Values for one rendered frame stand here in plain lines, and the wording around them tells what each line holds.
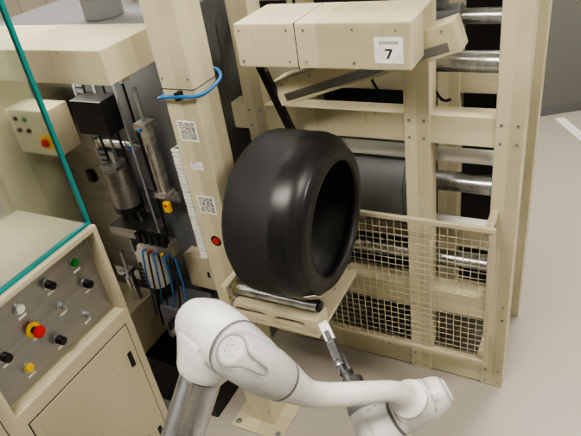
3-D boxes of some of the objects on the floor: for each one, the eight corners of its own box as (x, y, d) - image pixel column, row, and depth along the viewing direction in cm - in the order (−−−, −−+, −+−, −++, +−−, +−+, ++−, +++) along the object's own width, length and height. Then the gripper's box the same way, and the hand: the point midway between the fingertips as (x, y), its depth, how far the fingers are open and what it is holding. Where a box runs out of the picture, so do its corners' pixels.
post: (250, 419, 274) (70, -242, 139) (263, 397, 284) (107, -241, 149) (274, 426, 268) (111, -254, 134) (286, 405, 278) (146, -252, 143)
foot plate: (231, 425, 272) (230, 422, 271) (258, 383, 291) (257, 380, 290) (280, 443, 260) (280, 439, 259) (305, 397, 280) (304, 394, 279)
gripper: (337, 394, 160) (305, 321, 173) (349, 402, 171) (318, 334, 184) (361, 381, 159) (327, 310, 173) (372, 390, 170) (338, 323, 184)
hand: (327, 331), depth 177 cm, fingers closed
